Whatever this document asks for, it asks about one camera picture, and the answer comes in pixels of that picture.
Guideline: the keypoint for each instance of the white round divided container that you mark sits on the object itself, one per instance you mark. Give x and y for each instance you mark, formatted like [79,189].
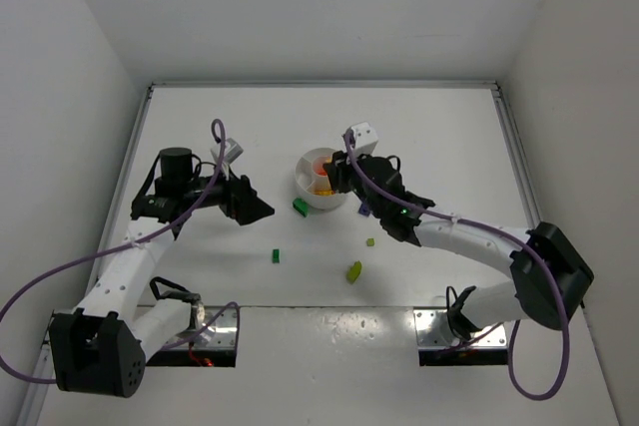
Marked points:
[307,181]

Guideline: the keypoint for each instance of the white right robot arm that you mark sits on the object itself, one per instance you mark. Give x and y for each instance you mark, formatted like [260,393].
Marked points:
[546,276]

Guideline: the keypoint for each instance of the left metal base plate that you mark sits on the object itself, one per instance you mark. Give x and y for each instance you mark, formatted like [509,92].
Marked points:
[218,331]

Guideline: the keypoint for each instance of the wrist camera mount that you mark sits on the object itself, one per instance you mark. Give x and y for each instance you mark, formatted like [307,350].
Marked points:
[224,154]
[362,138]

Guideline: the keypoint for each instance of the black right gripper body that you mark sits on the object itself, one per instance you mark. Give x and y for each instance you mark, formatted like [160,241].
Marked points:
[346,175]

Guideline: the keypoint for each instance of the metal base plate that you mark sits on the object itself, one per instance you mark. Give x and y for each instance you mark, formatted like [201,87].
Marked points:
[433,334]
[218,331]

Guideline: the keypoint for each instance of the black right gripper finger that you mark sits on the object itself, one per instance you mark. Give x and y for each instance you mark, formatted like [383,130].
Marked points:
[334,171]
[339,159]

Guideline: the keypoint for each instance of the lime green curved lego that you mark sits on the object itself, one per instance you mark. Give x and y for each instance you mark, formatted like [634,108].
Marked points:
[354,272]

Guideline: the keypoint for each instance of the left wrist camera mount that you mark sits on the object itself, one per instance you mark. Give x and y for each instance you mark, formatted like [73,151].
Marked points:
[224,154]

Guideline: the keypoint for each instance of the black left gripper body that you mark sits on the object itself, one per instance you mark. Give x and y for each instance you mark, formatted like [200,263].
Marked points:
[238,200]

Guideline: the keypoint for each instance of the dark green lego wedge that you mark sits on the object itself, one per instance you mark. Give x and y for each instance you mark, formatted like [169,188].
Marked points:
[301,207]

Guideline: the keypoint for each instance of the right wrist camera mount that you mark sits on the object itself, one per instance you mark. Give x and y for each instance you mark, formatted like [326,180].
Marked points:
[362,138]

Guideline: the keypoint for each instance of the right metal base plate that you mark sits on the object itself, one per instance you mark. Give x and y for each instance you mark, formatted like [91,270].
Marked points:
[433,334]

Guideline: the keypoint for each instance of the small orange lego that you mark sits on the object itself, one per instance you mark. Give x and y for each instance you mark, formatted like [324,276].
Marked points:
[318,166]

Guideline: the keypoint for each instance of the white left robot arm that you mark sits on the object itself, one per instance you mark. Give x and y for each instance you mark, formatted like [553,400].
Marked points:
[103,345]

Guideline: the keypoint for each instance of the blue lego brick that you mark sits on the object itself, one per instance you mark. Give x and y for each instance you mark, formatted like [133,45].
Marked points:
[363,209]

